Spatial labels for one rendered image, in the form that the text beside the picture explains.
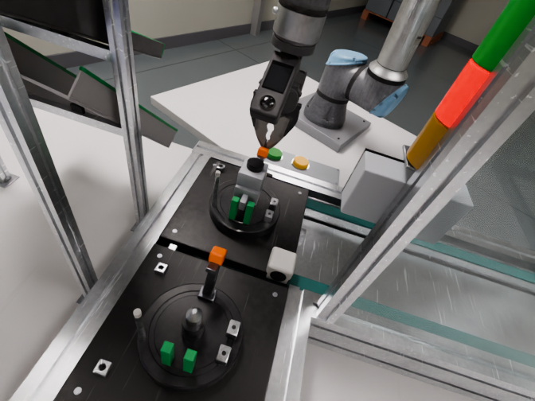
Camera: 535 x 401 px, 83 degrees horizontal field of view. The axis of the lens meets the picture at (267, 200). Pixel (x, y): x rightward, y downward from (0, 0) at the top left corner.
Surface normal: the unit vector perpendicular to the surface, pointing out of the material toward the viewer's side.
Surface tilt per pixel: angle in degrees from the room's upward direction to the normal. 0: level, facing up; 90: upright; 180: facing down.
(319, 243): 0
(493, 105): 90
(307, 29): 89
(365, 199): 90
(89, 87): 90
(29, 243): 0
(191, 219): 0
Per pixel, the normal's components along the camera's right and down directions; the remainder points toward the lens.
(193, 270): 0.21, -0.67
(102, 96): 0.89, 0.43
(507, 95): -0.23, 0.67
